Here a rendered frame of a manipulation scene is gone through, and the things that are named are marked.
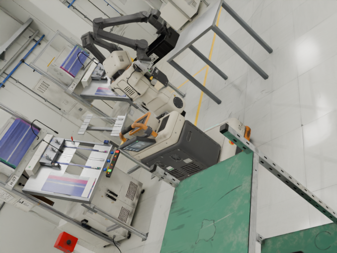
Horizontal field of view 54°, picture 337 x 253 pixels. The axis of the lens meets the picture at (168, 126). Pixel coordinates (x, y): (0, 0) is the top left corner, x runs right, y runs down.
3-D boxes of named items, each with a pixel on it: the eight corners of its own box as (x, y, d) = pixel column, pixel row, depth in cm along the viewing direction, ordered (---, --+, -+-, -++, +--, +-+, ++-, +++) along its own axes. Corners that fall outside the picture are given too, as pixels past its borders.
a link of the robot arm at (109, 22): (95, 32, 254) (95, 23, 244) (93, 25, 255) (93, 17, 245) (147, 22, 266) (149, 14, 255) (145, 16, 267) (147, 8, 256)
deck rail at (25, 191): (91, 202, 314) (89, 199, 309) (90, 204, 312) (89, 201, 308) (24, 191, 327) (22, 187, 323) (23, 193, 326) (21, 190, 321)
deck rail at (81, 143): (114, 148, 359) (113, 144, 354) (113, 149, 357) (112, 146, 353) (54, 140, 372) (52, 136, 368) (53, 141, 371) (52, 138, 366)
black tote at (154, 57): (137, 78, 307) (128, 71, 303) (143, 66, 317) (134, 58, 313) (174, 47, 265) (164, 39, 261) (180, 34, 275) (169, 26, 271)
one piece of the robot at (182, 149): (227, 180, 253) (144, 119, 223) (183, 193, 293) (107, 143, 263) (234, 145, 273) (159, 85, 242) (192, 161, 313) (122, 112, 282)
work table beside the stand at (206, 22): (268, 78, 326) (211, 24, 297) (218, 104, 378) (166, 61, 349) (273, 49, 352) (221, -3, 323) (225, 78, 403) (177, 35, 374)
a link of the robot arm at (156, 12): (140, 20, 264) (141, 13, 256) (147, 10, 268) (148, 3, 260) (153, 27, 265) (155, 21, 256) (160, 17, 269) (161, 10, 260)
